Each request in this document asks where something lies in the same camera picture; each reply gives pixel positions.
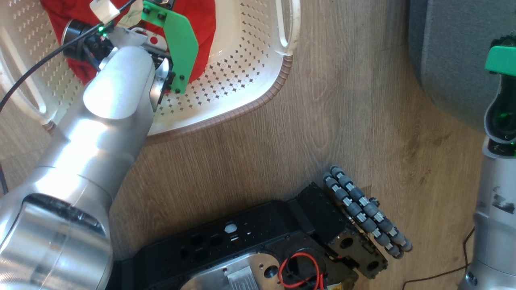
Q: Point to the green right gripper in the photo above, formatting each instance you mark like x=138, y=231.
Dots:
x=502, y=60

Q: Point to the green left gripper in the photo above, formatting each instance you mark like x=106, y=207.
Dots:
x=181, y=44

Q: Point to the red cloth garment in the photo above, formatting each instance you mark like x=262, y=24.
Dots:
x=203, y=24

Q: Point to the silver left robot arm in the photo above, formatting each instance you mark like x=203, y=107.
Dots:
x=80, y=161

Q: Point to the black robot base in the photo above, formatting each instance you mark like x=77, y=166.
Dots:
x=242, y=241

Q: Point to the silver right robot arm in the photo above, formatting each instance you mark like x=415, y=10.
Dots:
x=496, y=225

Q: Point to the grey fabric sofa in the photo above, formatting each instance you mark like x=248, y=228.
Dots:
x=447, y=48

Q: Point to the white perforated laundry basket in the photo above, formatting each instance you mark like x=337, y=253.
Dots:
x=242, y=60

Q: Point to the white tape tag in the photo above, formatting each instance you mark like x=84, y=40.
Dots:
x=105, y=10

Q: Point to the grey roller omni wheel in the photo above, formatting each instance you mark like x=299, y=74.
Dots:
x=365, y=211

